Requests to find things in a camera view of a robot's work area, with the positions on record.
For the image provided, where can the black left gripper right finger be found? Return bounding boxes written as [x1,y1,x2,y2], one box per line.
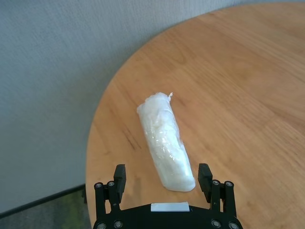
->
[198,163,236,213]

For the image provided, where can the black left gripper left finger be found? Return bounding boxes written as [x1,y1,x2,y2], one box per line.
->
[94,163,126,213]

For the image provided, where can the white plastic-wrapped sandbag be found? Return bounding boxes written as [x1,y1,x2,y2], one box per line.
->
[136,92,196,193]

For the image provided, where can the dark baseboard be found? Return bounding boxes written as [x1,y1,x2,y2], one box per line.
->
[0,183,87,217]

